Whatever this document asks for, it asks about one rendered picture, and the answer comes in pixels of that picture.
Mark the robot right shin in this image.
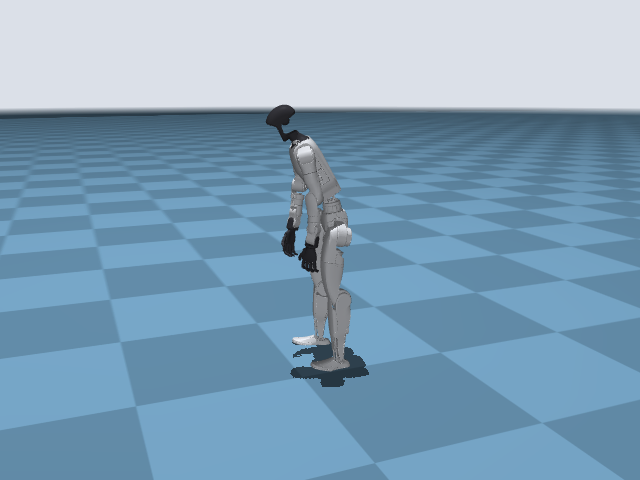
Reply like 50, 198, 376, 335
313, 285, 328, 341

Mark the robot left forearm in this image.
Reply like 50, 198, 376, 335
305, 193, 322, 246

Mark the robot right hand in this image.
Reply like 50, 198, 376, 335
281, 217, 299, 257

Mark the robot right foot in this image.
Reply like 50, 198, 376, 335
292, 335, 330, 345

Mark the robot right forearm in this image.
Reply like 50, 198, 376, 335
287, 181, 304, 228

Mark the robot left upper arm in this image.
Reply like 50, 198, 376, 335
296, 146, 324, 206

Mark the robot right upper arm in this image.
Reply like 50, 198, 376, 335
291, 143, 308, 192

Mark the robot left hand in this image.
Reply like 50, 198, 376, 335
298, 236, 319, 272

